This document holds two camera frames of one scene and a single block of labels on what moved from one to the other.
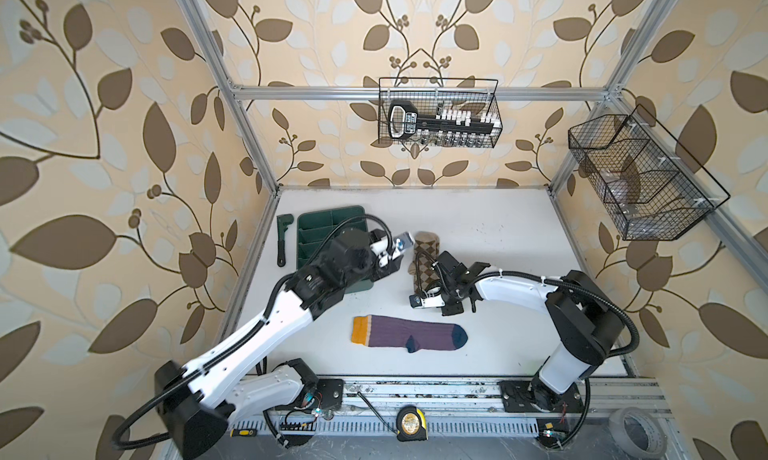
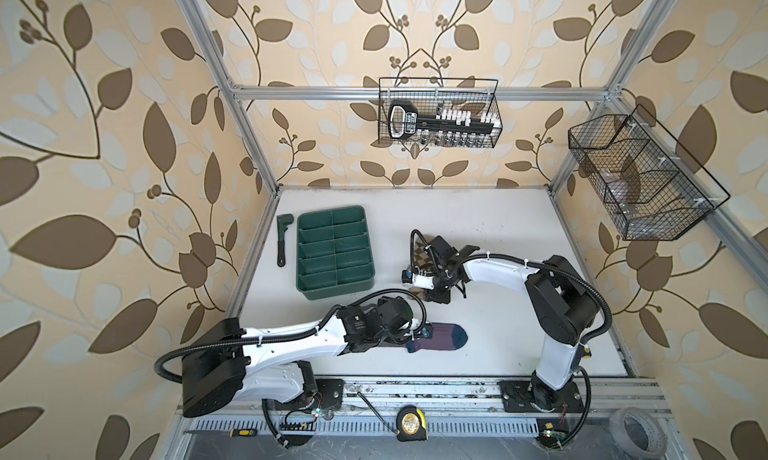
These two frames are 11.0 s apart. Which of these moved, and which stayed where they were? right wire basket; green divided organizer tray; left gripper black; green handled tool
Moved: left gripper black
Stayed: green handled tool; right wire basket; green divided organizer tray
